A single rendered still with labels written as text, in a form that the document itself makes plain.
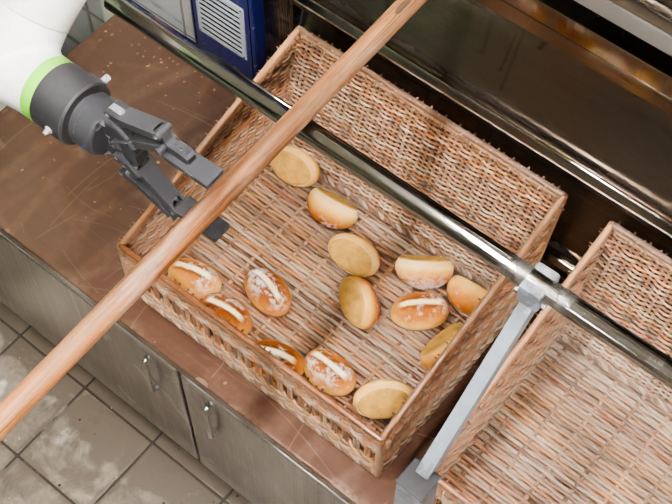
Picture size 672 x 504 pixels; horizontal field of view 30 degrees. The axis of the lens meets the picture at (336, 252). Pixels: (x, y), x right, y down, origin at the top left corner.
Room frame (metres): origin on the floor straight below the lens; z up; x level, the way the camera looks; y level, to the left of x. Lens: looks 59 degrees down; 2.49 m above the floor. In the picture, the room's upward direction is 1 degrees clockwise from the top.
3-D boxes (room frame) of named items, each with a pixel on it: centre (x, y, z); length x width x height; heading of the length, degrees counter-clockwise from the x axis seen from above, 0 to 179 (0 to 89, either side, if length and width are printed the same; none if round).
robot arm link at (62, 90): (0.98, 0.34, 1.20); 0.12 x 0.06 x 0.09; 142
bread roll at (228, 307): (0.98, 0.18, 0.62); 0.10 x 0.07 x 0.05; 56
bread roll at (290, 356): (0.90, 0.10, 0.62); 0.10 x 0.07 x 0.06; 69
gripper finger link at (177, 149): (0.86, 0.19, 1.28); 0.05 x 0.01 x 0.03; 52
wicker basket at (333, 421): (1.06, 0.00, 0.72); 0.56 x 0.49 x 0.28; 52
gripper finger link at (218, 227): (0.84, 0.17, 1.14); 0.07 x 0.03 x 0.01; 52
